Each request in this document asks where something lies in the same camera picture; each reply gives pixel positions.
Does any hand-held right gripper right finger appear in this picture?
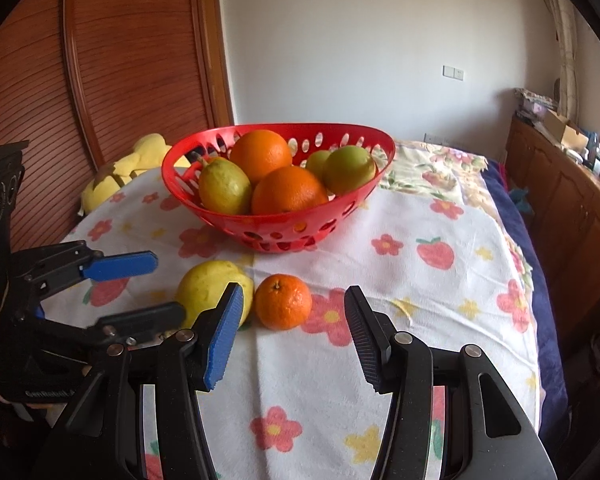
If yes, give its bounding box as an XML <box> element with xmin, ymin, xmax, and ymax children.
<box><xmin>344</xmin><ymin>285</ymin><xmax>558</xmax><ymax>480</ymax></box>

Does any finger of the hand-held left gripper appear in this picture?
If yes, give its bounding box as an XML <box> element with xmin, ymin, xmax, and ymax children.
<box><xmin>12</xmin><ymin>240</ymin><xmax>159</xmax><ymax>302</ymax></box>
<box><xmin>86</xmin><ymin>302</ymin><xmax>187</xmax><ymax>345</ymax></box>

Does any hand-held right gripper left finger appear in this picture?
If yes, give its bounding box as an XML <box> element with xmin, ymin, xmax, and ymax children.
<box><xmin>50</xmin><ymin>282</ymin><xmax>245</xmax><ymax>480</ymax></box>

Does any large yellow pear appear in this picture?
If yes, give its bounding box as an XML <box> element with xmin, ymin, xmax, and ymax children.
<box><xmin>176</xmin><ymin>260</ymin><xmax>255</xmax><ymax>328</ymax></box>

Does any small mandarin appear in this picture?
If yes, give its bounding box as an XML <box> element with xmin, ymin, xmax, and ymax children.
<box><xmin>255</xmin><ymin>273</ymin><xmax>313</xmax><ymax>331</ymax></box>

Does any red perforated plastic basket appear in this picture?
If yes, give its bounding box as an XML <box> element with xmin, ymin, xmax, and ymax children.
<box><xmin>161</xmin><ymin>122</ymin><xmax>397</xmax><ymax>254</ymax></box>

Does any small yellow pear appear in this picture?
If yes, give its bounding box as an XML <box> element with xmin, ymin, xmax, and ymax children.
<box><xmin>198</xmin><ymin>156</ymin><xmax>253</xmax><ymax>214</ymax></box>

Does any large orange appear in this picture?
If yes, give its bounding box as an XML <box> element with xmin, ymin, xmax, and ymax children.
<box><xmin>251</xmin><ymin>166</ymin><xmax>330</xmax><ymax>216</ymax></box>
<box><xmin>229</xmin><ymin>130</ymin><xmax>294</xmax><ymax>185</ymax></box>

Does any green lemon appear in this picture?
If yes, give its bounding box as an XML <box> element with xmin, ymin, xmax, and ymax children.
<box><xmin>305</xmin><ymin>150</ymin><xmax>333</xmax><ymax>181</ymax></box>
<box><xmin>322</xmin><ymin>146</ymin><xmax>377</xmax><ymax>196</ymax></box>

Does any white floral cloth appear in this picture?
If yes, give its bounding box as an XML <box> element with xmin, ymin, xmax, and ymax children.
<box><xmin>42</xmin><ymin>157</ymin><xmax>541</xmax><ymax>480</ymax></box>

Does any yellow plush toy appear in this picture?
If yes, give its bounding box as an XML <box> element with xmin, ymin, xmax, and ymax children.
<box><xmin>80</xmin><ymin>133</ymin><xmax>191</xmax><ymax>216</ymax></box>

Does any navy blue blanket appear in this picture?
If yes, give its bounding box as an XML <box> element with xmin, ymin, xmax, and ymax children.
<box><xmin>480</xmin><ymin>157</ymin><xmax>571</xmax><ymax>446</ymax></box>

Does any beige floral quilt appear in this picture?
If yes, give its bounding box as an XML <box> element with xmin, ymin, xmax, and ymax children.
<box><xmin>380</xmin><ymin>139</ymin><xmax>491</xmax><ymax>196</ymax></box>

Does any wooden slatted wardrobe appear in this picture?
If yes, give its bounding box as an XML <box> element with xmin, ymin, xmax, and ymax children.
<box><xmin>0</xmin><ymin>0</ymin><xmax>236</xmax><ymax>281</ymax></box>

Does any long wooden cabinet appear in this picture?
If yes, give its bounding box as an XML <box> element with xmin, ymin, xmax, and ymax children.
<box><xmin>505</xmin><ymin>115</ymin><xmax>600</xmax><ymax>361</ymax></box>

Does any open cardboard box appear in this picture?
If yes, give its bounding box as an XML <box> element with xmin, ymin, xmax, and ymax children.
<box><xmin>542</xmin><ymin>108</ymin><xmax>590</xmax><ymax>150</ymax></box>

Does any pile of papers and clutter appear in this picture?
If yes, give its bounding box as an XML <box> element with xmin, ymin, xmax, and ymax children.
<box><xmin>514</xmin><ymin>87</ymin><xmax>561</xmax><ymax>121</ymax></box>

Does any patterned beige curtain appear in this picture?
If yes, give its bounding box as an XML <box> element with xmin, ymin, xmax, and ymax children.
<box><xmin>540</xmin><ymin>0</ymin><xmax>581</xmax><ymax>126</ymax></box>

